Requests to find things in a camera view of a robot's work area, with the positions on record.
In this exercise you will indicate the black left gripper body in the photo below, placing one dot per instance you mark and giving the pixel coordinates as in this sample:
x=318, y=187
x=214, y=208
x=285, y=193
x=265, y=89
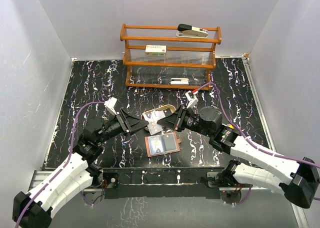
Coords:
x=115, y=128

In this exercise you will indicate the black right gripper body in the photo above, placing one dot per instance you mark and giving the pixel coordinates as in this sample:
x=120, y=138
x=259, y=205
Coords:
x=186, y=120

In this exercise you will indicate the beige wooden tray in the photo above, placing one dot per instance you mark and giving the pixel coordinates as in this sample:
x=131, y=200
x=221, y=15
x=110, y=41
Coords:
x=162, y=108

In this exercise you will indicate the pink leather card holder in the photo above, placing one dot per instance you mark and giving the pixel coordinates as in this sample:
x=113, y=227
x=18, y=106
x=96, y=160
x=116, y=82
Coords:
x=178, y=142

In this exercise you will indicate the blue grey credit card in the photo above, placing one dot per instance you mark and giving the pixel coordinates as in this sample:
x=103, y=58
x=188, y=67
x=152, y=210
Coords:
x=169, y=142

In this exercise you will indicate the white VIP credit card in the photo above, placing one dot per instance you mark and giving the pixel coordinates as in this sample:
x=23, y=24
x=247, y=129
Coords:
x=155, y=145

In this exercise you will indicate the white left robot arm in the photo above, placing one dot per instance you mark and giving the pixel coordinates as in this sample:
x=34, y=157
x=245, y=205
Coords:
x=38, y=206

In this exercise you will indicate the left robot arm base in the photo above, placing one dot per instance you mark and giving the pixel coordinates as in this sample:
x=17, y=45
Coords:
x=98, y=190

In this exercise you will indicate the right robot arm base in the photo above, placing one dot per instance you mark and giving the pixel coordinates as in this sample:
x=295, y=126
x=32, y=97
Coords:
x=219, y=180

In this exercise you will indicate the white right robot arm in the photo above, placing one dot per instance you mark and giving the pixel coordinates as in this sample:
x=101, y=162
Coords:
x=298, y=181

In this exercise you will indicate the stack of credit cards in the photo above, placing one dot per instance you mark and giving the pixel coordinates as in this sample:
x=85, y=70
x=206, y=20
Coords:
x=152, y=117

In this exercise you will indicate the small white stapler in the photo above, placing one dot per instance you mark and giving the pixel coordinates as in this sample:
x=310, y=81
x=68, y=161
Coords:
x=179, y=81

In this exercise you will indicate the orange wooden shelf rack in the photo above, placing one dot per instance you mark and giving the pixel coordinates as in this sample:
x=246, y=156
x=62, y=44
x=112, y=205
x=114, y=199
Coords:
x=191, y=58

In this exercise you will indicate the white staples box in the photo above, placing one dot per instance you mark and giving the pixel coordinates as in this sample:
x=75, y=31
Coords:
x=155, y=50

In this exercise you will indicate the black and white stapler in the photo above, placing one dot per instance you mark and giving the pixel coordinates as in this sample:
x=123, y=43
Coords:
x=188, y=31

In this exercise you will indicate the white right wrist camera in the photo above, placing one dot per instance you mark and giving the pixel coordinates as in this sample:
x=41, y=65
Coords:
x=192, y=98

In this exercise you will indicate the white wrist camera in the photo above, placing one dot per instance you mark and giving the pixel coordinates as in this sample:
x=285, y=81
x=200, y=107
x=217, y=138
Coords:
x=192, y=98
x=110, y=105

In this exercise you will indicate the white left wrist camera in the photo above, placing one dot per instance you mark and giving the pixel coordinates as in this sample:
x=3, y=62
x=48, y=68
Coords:
x=110, y=105

